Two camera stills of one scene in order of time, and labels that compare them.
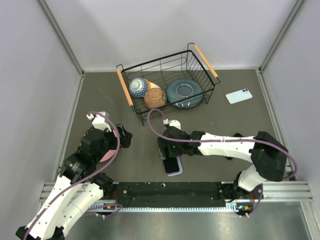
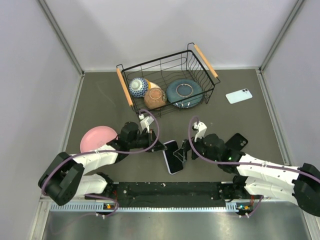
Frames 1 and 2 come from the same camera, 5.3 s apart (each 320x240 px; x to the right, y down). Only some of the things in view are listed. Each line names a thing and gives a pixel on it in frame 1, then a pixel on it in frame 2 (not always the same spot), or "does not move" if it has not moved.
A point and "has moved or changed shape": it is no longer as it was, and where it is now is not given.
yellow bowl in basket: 151,85 does not move
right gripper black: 163,143 → 180,152
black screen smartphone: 171,165 has moved or changed shape
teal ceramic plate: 185,93 does not move
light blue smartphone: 239,96 does not move
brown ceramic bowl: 154,98 does not move
